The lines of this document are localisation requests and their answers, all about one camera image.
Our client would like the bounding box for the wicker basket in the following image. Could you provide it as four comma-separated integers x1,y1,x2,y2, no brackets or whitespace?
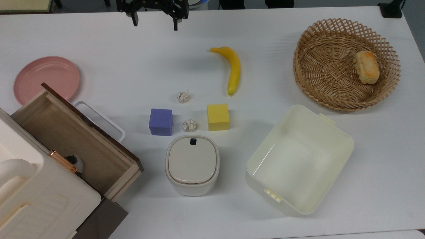
293,18,401,111

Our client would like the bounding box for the wooden drawer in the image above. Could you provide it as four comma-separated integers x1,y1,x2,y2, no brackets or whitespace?
11,83,144,201

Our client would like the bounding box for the cream storage cabinet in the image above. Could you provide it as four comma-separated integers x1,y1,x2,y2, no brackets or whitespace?
0,108,102,239

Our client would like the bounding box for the yellow side table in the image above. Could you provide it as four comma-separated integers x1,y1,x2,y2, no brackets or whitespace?
0,0,54,14

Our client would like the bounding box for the yellow cube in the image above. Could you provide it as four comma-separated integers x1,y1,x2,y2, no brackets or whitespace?
207,104,230,131

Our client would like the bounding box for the pink plate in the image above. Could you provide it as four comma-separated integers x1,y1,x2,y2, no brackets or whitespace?
13,56,80,106

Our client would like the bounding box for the black table clamp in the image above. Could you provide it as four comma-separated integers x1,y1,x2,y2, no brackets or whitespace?
378,0,406,19

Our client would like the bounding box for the bread loaf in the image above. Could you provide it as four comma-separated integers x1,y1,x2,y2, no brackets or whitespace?
353,50,380,85

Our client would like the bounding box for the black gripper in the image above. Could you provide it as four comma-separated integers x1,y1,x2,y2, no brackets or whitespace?
116,0,190,31

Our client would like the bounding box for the white lidded trash can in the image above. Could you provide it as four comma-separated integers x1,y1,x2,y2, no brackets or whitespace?
165,134,220,197

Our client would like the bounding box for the purple cube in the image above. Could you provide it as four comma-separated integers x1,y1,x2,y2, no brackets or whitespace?
148,108,174,136

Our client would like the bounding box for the yellow banana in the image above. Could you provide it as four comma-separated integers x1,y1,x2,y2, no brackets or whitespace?
210,46,241,96

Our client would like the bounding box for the black chair base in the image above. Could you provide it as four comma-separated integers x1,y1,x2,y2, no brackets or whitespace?
265,0,295,9
218,0,247,10

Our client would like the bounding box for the brown cabinet side panel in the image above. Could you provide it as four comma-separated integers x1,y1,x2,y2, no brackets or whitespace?
72,197,129,239

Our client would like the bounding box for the cream plastic bin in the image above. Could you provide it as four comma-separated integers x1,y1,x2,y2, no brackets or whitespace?
246,105,355,216

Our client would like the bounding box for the copper latch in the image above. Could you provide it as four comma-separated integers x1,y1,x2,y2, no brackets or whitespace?
47,149,79,174

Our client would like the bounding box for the black and white small object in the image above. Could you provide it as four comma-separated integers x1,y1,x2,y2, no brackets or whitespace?
65,154,84,174

